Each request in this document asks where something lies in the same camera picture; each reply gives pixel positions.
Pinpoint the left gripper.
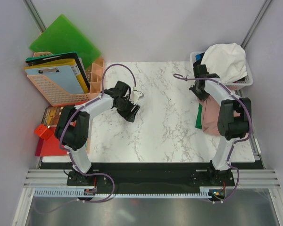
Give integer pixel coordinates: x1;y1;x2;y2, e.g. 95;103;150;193
115;96;140;123

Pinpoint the pink t shirt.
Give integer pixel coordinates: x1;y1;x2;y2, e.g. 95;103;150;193
200;96;220;136

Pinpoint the green t shirt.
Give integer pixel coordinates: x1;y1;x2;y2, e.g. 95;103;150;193
195;104;202;129

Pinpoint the white t shirt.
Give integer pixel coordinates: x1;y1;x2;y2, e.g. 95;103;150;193
201;43;247;83

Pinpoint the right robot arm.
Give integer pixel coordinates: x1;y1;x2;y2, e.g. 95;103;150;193
190;65;251;186

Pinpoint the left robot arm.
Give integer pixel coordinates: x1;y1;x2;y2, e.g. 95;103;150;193
55;81;144;185

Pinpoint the black t shirt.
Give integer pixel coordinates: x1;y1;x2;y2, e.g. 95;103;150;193
193;59;202;67

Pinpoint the orange desk organizer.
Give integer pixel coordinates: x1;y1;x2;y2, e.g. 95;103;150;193
85;57;105;98

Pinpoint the white laundry basket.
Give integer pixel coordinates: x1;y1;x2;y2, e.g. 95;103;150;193
190;51;253;91

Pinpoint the blue clipboard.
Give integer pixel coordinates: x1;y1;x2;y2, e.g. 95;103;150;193
25;65;84;94

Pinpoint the yellow folder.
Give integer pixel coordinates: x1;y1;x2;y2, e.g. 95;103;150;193
30;58;89;93

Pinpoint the brown book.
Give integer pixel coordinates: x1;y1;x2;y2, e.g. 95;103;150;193
41;106;64;127

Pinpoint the red folder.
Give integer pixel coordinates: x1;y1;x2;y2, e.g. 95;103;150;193
34;101;92;157

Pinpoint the red cube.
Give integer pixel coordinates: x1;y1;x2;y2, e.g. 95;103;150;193
34;124;53;140

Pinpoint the green plastic folder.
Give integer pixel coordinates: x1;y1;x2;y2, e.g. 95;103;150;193
30;14;101;68

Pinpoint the black folder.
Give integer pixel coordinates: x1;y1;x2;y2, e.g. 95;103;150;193
25;52;90;90

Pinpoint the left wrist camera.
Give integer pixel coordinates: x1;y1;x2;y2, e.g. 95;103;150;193
130;87;144;104

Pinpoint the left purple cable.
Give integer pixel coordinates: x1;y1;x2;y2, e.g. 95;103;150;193
58;63;116;203

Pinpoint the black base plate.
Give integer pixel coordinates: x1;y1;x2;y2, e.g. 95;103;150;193
41;161;264;193

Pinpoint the white cable duct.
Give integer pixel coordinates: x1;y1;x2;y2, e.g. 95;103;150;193
34;187;225;198

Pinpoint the aluminium frame rail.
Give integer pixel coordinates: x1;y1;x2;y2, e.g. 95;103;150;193
25;159;280;189

